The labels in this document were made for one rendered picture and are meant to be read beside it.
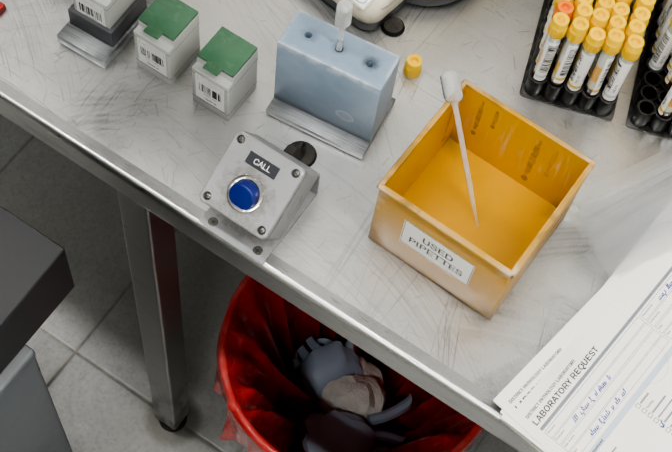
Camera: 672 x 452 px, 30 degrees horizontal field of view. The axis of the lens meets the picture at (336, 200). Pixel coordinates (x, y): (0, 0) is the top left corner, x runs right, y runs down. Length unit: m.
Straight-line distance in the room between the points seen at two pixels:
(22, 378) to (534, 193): 0.48
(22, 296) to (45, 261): 0.03
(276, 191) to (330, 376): 0.74
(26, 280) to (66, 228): 1.08
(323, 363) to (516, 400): 0.73
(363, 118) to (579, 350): 0.28
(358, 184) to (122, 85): 0.24
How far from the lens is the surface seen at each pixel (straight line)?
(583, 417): 1.07
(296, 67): 1.11
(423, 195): 1.13
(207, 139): 1.15
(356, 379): 1.76
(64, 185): 2.14
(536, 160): 1.11
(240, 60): 1.12
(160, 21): 1.14
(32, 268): 1.03
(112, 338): 2.01
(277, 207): 1.05
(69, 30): 1.21
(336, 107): 1.13
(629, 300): 1.12
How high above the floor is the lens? 1.88
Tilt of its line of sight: 63 degrees down
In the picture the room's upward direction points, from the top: 10 degrees clockwise
